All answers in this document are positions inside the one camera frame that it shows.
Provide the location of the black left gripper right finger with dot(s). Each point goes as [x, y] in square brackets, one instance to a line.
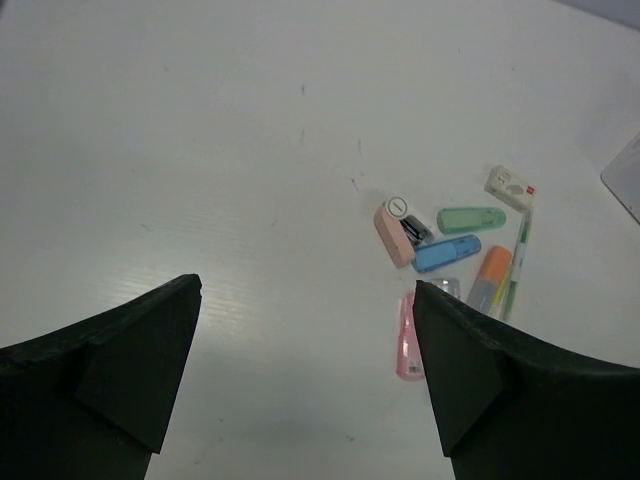
[508, 405]

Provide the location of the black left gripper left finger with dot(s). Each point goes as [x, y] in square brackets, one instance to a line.
[93, 400]

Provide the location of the yellow highlighter pen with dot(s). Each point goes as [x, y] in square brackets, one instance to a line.
[498, 298]

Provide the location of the green pen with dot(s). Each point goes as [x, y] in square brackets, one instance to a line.
[517, 264]

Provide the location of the pink translucent case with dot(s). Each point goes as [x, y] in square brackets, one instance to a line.
[409, 365]

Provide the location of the orange cap highlighter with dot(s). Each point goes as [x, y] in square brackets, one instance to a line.
[489, 278]

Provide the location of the blue translucent case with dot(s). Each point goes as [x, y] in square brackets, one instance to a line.
[440, 254]

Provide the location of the green translucent case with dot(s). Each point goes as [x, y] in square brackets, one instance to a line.
[469, 219]

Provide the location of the pink eraser block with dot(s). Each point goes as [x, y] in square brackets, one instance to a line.
[393, 237]

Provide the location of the white eraser box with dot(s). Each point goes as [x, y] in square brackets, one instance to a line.
[510, 188]

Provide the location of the white compartment container left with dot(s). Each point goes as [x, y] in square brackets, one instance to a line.
[622, 177]

